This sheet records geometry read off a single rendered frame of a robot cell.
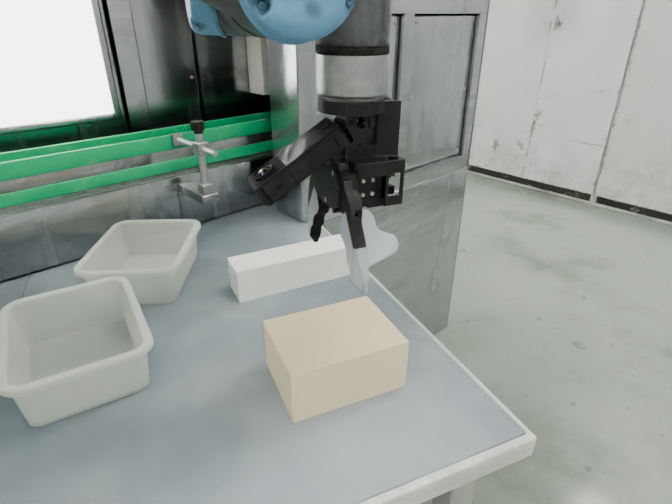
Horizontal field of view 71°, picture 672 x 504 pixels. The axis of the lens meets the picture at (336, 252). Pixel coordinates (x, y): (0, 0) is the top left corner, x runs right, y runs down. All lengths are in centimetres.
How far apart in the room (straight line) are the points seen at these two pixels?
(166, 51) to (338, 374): 95
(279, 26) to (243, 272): 56
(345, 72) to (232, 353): 44
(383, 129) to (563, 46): 321
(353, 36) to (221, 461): 47
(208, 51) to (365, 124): 88
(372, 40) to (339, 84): 5
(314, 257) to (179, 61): 68
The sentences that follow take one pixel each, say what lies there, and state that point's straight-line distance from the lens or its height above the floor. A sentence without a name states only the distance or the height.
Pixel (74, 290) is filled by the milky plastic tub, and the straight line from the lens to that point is 83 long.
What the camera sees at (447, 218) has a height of 59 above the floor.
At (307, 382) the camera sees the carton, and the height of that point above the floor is 81.
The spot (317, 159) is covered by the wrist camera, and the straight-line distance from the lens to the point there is 50.
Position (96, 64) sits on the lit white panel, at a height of 110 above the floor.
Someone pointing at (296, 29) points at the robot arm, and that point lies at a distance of 31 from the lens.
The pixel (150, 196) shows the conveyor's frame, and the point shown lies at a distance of 110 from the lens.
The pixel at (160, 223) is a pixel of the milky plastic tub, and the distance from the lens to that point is 102.
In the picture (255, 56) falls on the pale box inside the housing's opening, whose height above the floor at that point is 110.
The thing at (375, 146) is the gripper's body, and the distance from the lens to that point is 52.
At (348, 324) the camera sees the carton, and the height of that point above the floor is 82.
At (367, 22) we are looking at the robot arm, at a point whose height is 119.
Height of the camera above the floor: 120
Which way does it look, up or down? 27 degrees down
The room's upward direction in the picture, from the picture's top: straight up
